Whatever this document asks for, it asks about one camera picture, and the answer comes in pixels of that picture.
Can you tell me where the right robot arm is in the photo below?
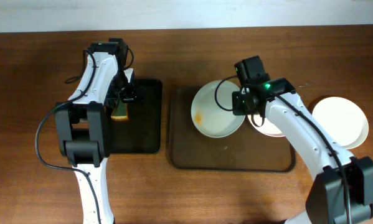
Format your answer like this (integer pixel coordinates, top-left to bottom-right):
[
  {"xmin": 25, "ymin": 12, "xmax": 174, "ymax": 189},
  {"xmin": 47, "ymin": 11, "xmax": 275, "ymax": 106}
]
[{"xmin": 232, "ymin": 56, "xmax": 373, "ymax": 224}]

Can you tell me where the brown serving tray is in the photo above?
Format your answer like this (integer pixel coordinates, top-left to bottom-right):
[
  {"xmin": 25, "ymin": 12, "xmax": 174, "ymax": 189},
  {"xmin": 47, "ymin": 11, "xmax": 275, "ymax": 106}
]
[{"xmin": 167, "ymin": 86, "xmax": 296, "ymax": 173}]

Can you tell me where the pink white plate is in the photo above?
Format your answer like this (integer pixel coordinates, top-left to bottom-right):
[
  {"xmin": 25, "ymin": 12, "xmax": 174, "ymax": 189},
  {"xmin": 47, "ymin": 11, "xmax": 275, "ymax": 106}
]
[{"xmin": 247, "ymin": 114, "xmax": 284, "ymax": 138}]

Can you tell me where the cream white plate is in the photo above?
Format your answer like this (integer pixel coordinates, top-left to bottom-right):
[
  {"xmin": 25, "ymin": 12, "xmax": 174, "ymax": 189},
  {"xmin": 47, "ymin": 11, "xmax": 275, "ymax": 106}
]
[{"xmin": 311, "ymin": 96, "xmax": 369, "ymax": 149}]

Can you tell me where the green yellow sponge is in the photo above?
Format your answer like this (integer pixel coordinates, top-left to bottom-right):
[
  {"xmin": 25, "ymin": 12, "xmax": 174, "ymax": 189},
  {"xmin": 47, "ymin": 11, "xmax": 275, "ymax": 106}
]
[{"xmin": 111, "ymin": 100, "xmax": 128, "ymax": 121}]

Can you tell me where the pale blue plate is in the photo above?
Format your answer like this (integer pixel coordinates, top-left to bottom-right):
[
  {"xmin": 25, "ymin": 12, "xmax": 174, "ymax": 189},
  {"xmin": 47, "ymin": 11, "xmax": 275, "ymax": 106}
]
[{"xmin": 191, "ymin": 80, "xmax": 245, "ymax": 138}]

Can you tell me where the black plastic tray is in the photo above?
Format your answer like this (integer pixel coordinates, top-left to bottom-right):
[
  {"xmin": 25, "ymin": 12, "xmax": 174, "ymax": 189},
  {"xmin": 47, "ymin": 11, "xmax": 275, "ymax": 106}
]
[{"xmin": 109, "ymin": 79, "xmax": 163, "ymax": 154}]

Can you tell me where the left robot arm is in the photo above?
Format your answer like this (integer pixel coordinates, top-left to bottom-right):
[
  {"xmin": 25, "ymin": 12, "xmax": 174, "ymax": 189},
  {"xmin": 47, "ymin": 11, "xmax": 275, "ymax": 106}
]
[{"xmin": 54, "ymin": 38, "xmax": 146, "ymax": 223}]

